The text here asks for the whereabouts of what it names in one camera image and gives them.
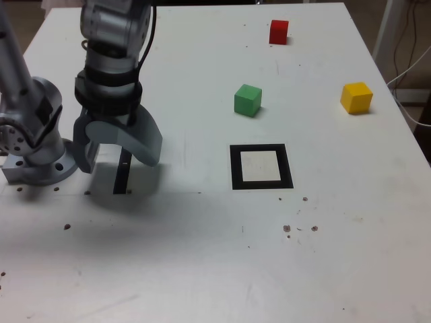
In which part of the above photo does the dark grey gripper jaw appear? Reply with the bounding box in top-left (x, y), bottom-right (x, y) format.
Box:
top-left (73, 114), bottom-right (101, 174)

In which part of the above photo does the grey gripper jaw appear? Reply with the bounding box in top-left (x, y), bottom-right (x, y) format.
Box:
top-left (85, 104), bottom-right (163, 168)

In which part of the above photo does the green cube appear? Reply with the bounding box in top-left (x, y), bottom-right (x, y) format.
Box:
top-left (234, 83), bottom-right (263, 118)

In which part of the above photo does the red cube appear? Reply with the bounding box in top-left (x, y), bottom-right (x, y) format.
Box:
top-left (269, 20), bottom-right (290, 45)

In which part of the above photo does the yellow cube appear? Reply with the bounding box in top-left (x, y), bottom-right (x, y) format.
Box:
top-left (339, 81), bottom-right (374, 116)

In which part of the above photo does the black tape square outline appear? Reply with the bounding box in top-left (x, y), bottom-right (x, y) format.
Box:
top-left (229, 143), bottom-right (294, 190)

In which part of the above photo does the black tape strip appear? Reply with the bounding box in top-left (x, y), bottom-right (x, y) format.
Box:
top-left (112, 147), bottom-right (132, 195)

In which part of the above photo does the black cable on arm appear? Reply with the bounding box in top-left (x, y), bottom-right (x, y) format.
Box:
top-left (129, 3), bottom-right (158, 127)

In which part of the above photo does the white frame post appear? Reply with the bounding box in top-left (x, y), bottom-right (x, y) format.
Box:
top-left (372, 0), bottom-right (410, 73)

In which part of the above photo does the white cable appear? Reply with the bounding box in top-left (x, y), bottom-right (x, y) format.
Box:
top-left (387, 43), bottom-right (431, 127)

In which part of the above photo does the black hanging cable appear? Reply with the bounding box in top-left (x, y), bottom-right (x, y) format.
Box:
top-left (392, 0), bottom-right (420, 80)

